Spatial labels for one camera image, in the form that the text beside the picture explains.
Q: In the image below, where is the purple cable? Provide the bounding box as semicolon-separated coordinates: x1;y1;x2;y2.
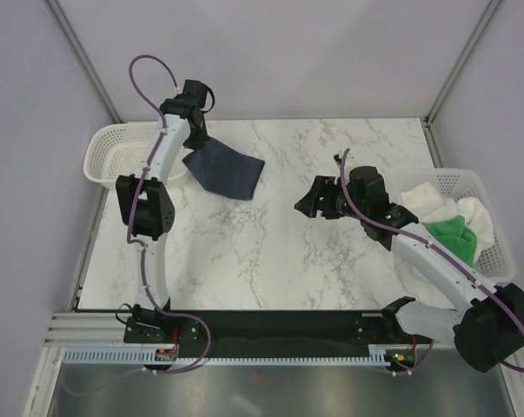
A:
126;55;180;314
338;149;524;374

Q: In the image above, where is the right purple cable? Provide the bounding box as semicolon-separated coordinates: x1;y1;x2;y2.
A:
338;149;524;374

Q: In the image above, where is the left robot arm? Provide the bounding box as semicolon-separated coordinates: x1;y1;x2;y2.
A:
116;80;214;345

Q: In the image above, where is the white towel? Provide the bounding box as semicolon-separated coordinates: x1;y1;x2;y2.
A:
401;182;495;249

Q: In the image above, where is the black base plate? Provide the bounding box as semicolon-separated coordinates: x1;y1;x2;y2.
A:
122;308;436;361

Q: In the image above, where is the white perforated basket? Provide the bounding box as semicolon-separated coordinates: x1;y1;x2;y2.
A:
388;169;516;283
83;122;193;186

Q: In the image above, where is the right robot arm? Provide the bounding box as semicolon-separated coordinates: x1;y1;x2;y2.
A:
294;166;524;373

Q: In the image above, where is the white perforated basket right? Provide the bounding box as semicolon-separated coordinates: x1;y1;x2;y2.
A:
388;169;516;283

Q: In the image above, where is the right aluminium frame post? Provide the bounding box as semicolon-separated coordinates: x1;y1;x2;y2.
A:
421;0;504;129

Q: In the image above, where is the left aluminium frame post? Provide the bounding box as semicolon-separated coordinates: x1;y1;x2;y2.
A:
43;0;123;123

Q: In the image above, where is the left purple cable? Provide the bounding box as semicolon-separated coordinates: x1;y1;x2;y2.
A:
126;55;180;314

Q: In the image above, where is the white perforated basket left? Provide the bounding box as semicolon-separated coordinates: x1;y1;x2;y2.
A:
83;122;193;186

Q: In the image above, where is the dark blue towel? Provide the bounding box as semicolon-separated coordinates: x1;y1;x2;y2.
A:
182;138;265;201

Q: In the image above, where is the aluminium frame post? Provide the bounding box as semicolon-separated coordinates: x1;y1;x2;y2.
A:
421;0;504;129
43;0;123;123

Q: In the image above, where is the white cable duct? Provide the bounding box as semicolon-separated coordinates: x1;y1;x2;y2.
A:
62;345;394;367

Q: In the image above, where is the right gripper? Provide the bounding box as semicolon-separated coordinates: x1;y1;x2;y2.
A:
294;175;367;221

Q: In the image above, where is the green towel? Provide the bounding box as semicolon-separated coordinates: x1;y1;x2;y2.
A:
425;215;480;267

